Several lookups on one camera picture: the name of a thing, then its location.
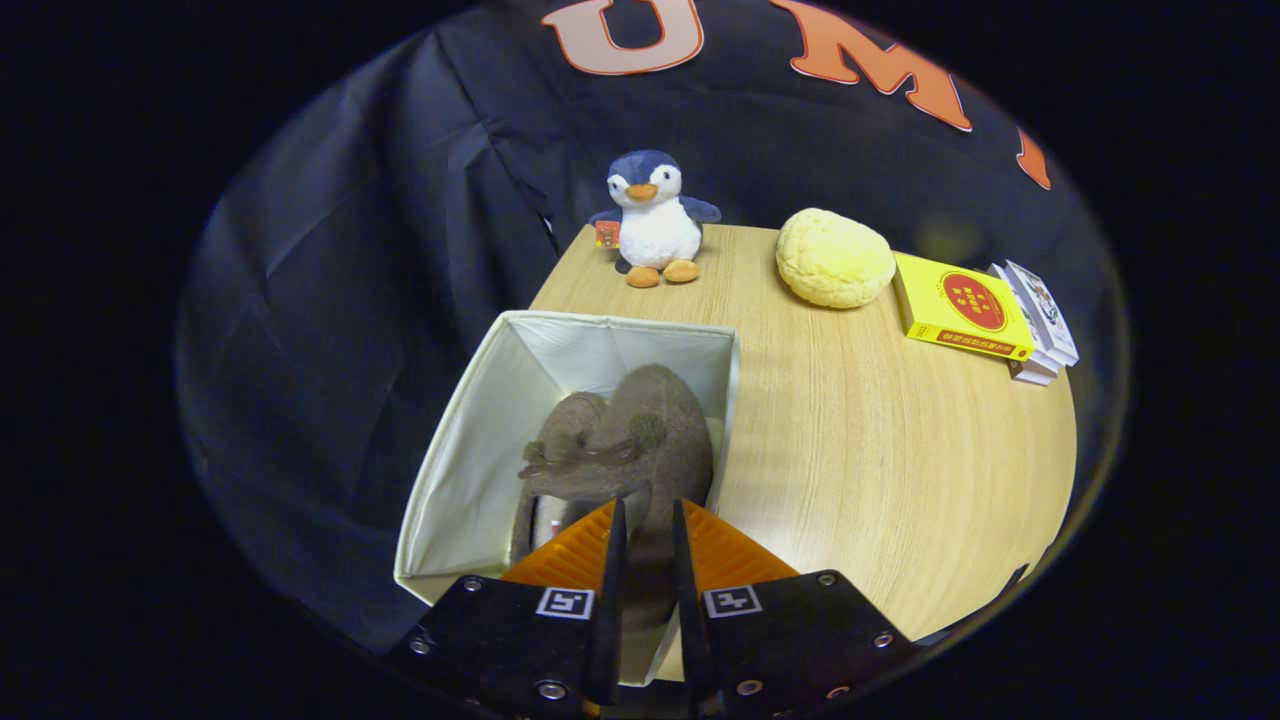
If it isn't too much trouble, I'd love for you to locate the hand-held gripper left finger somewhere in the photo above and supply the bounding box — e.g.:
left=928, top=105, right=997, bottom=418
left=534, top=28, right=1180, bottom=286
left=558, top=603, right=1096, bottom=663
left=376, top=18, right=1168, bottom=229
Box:
left=383, top=497, right=630, bottom=720

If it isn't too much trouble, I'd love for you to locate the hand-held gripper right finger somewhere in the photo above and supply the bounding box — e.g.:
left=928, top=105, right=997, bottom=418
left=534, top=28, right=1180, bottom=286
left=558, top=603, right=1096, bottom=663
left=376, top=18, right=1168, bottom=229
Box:
left=671, top=497, right=923, bottom=719

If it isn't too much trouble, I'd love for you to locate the brown fuzzy shoe with bow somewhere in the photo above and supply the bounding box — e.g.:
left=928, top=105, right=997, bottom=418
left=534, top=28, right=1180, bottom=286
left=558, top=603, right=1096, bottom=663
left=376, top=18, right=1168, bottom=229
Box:
left=508, top=392, right=611, bottom=566
left=515, top=362, right=716, bottom=631

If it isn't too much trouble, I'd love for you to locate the cream fabric storage box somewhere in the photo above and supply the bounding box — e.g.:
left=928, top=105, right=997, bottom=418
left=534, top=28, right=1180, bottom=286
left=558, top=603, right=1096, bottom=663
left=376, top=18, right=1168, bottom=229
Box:
left=393, top=310, right=742, bottom=689

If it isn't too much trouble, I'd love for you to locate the yellow bun plush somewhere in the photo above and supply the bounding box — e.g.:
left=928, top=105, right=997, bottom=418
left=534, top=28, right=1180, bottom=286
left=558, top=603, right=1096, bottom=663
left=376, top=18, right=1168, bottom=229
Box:
left=776, top=207, right=897, bottom=310

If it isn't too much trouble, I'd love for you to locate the blue white penguin plush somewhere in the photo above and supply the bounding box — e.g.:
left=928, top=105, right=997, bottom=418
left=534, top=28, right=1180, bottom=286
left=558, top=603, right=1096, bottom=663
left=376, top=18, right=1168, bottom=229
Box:
left=588, top=150, right=722, bottom=289

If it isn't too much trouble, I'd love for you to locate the yellow book with red circle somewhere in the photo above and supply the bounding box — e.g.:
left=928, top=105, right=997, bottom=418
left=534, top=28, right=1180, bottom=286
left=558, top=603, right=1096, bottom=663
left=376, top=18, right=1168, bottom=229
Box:
left=892, top=252, right=1036, bottom=362

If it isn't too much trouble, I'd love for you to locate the white illustrated book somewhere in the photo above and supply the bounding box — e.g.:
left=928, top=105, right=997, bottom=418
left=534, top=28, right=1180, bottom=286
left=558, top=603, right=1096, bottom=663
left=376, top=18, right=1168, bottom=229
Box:
left=987, top=264, right=1063, bottom=387
left=1003, top=260, right=1080, bottom=367

